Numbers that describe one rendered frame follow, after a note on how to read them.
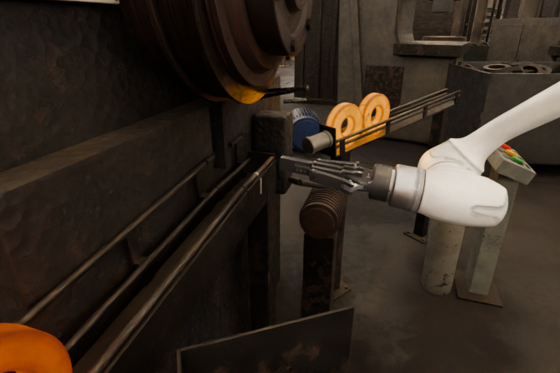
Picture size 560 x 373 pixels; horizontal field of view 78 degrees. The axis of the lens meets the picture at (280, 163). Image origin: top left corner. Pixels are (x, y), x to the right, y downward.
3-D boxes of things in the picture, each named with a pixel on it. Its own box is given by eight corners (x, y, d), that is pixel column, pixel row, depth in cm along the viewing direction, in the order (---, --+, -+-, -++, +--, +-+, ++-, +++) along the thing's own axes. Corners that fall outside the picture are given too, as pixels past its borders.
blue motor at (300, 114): (287, 157, 291) (287, 116, 278) (283, 136, 344) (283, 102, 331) (323, 156, 292) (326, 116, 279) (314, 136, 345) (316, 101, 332)
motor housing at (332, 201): (294, 333, 125) (297, 201, 105) (308, 291, 144) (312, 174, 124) (330, 343, 121) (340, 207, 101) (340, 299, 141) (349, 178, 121)
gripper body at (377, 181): (386, 210, 69) (339, 200, 72) (387, 191, 77) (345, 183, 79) (393, 176, 66) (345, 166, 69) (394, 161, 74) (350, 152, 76)
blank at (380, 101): (356, 97, 123) (363, 99, 120) (383, 88, 131) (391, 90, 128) (356, 138, 130) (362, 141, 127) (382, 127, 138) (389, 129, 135)
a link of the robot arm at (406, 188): (412, 200, 76) (385, 194, 77) (422, 161, 72) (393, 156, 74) (414, 221, 68) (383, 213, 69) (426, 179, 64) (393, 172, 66)
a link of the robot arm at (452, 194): (415, 225, 67) (411, 200, 79) (504, 245, 63) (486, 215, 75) (428, 173, 64) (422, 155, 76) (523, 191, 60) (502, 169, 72)
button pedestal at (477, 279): (458, 303, 138) (494, 158, 115) (451, 266, 160) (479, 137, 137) (504, 312, 134) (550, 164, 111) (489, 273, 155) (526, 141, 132)
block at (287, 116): (252, 191, 106) (249, 114, 97) (261, 181, 113) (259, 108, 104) (285, 196, 103) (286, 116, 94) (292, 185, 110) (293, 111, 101)
